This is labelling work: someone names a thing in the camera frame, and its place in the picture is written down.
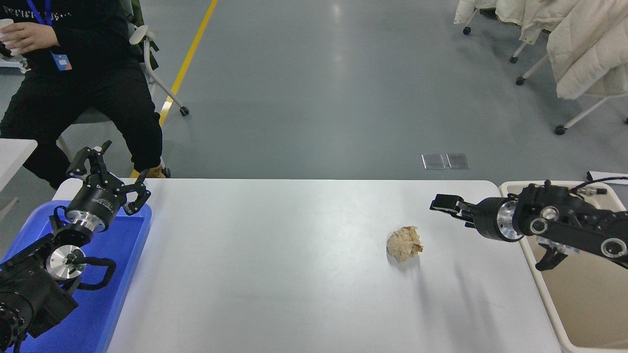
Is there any white office chair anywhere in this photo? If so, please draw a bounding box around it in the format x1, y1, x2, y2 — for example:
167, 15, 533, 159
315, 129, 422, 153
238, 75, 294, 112
58, 25, 190, 158

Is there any white flat slab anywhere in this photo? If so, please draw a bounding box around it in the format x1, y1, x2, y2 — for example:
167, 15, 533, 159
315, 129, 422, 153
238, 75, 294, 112
586, 171, 628, 184

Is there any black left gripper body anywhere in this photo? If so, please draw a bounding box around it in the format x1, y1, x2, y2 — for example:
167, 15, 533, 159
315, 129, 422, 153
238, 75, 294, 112
68, 180, 128, 225

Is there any person in black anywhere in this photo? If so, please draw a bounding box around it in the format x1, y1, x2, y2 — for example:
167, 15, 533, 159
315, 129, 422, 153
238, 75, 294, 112
0, 0, 171, 189

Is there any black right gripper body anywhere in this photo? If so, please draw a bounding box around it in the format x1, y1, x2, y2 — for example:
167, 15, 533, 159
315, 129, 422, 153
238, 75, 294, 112
472, 197, 504, 241

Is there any small white side table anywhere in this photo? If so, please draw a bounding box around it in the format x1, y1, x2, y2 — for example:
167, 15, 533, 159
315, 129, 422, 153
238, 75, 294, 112
0, 139, 38, 192

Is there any large pale plastic bin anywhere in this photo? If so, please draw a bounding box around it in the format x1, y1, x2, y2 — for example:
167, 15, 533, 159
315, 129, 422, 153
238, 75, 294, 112
498, 180, 628, 353

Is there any blue lanyard badge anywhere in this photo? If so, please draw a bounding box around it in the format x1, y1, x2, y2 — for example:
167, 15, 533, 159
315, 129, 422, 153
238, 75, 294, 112
26, 0, 73, 72

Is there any dark green jacket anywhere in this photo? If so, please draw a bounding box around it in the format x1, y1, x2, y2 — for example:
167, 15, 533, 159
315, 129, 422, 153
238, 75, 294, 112
120, 0, 160, 69

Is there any white padded jacket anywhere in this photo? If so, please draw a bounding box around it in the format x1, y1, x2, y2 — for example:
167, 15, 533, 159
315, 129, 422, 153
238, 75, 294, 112
495, 0, 583, 46
547, 0, 628, 100
453, 0, 501, 26

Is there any white chair frame with casters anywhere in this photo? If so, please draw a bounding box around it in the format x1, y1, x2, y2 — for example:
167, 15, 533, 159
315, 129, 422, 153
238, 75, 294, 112
462, 9, 479, 36
509, 40, 530, 64
515, 53, 628, 135

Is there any blue plastic tray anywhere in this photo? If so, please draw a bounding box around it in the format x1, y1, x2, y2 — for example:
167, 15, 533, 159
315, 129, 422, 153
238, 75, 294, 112
0, 200, 152, 353

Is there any tan paper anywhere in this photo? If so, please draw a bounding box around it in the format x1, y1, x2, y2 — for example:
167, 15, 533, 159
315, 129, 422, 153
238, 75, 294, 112
386, 226, 424, 262

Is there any person's hand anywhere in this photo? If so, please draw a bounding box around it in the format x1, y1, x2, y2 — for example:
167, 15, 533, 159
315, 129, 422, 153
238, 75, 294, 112
2, 22, 58, 53

